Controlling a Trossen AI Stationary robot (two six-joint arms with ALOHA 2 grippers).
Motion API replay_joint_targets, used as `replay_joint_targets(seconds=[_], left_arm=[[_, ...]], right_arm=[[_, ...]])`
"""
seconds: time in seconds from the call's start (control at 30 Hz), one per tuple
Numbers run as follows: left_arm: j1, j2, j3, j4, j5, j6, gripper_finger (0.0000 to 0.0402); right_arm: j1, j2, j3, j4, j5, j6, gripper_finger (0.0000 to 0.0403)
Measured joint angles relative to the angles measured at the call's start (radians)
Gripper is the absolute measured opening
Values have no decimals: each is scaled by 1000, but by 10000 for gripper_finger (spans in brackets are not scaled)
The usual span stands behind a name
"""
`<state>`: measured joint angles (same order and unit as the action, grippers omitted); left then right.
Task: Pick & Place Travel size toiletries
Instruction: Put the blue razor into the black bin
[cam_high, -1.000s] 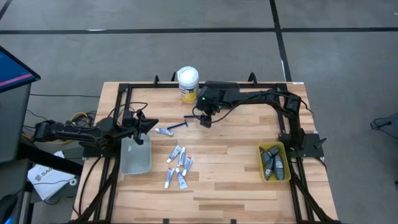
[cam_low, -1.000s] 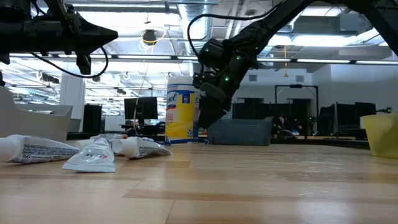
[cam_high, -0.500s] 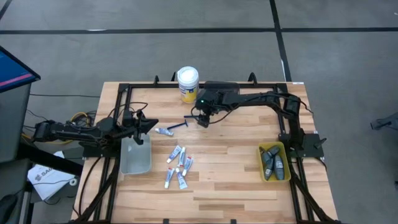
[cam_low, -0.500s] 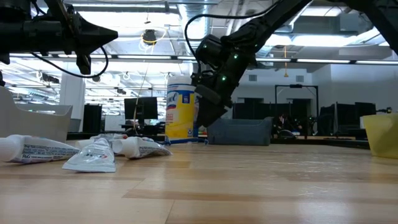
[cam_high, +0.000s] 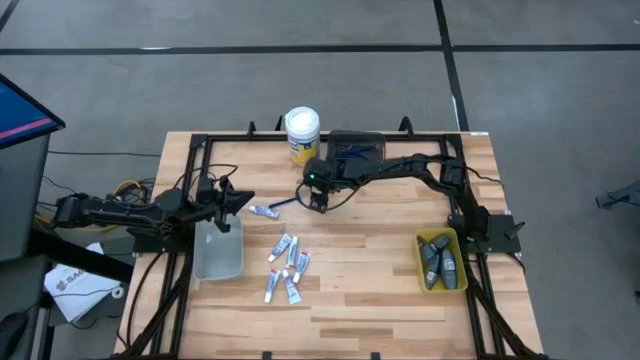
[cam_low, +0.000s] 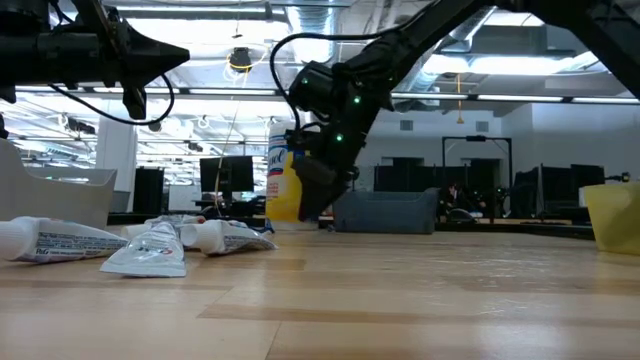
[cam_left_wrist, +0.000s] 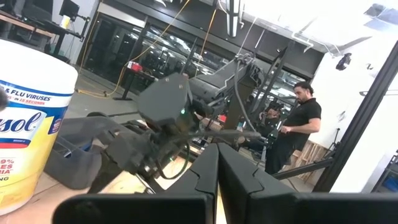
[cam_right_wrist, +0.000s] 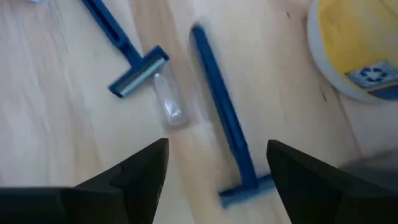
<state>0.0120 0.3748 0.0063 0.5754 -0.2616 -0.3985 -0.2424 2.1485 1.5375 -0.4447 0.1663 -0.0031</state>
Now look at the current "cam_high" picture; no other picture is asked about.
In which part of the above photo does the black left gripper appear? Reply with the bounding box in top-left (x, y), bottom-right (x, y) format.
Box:
top-left (197, 175), bottom-right (256, 234)

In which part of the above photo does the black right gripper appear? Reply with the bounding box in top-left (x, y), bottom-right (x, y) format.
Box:
top-left (301, 158), bottom-right (336, 214)

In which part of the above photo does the small white toothpaste tube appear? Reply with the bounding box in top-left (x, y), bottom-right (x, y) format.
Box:
top-left (293, 249), bottom-right (313, 285)
top-left (263, 268), bottom-right (283, 305)
top-left (281, 268), bottom-right (304, 306)
top-left (267, 232), bottom-right (294, 264)
top-left (285, 235), bottom-right (301, 269)
top-left (248, 205), bottom-right (281, 220)

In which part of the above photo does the translucent white plastic bin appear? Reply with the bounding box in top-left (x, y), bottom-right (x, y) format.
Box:
top-left (193, 214), bottom-right (245, 282)

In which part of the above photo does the dark grey plastic bin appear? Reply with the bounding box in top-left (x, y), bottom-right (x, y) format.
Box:
top-left (326, 129), bottom-right (388, 176)

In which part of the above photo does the yellow white wipes canister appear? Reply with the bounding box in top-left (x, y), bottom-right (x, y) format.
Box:
top-left (284, 106), bottom-right (321, 168)

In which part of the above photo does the yellow plastic bin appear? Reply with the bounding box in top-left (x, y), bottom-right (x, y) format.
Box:
top-left (414, 227), bottom-right (470, 294)

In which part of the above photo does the black floor beam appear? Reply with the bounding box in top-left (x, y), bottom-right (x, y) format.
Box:
top-left (27, 228), bottom-right (135, 284)

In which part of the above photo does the white paper sheet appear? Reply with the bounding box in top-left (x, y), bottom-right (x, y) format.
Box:
top-left (43, 243), bottom-right (124, 323)

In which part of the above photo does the grey cabinet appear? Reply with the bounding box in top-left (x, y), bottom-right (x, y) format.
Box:
top-left (0, 133), bottom-right (52, 262)

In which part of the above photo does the monitor with blue screen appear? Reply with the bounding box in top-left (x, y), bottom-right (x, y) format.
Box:
top-left (0, 73), bottom-right (67, 151)

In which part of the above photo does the grey chair base leg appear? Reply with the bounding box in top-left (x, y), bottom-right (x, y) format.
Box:
top-left (595, 179), bottom-right (640, 210)

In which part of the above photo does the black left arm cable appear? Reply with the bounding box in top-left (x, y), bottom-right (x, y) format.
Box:
top-left (174, 162), bottom-right (239, 197)

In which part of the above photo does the black metal table frame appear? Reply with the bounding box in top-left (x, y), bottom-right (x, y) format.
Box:
top-left (113, 115), bottom-right (549, 360)

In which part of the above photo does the yellow cable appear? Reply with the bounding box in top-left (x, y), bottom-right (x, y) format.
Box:
top-left (34, 179), bottom-right (148, 234)

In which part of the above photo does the thin black floor cable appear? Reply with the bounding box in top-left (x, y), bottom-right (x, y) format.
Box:
top-left (47, 149), bottom-right (162, 158)

